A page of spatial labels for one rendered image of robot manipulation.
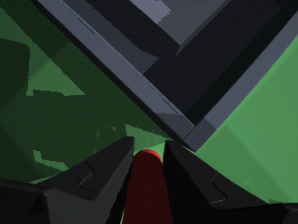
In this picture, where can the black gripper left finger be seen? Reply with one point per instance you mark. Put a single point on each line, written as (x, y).
(92, 192)

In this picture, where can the red peg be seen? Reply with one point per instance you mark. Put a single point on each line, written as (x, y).
(147, 199)

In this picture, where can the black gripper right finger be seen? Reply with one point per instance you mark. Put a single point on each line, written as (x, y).
(198, 194)

